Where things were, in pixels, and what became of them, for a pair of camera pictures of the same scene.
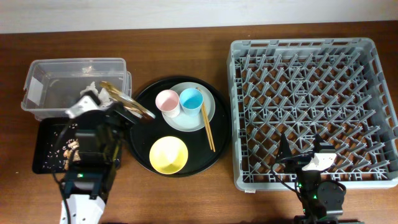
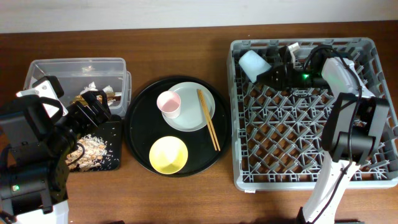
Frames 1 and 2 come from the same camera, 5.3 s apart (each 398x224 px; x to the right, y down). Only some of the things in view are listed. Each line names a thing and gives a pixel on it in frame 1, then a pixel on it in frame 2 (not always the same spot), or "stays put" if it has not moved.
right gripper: (301, 158) → (280, 72)
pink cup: (168, 101) stays put
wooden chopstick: (206, 126) → (208, 119)
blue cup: (191, 101) → (253, 65)
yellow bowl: (168, 155) stays put
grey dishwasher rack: (301, 88) stays put
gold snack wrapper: (128, 101) → (79, 99)
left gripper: (124, 115) → (102, 110)
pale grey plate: (186, 123) stays put
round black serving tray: (143, 133) stays put
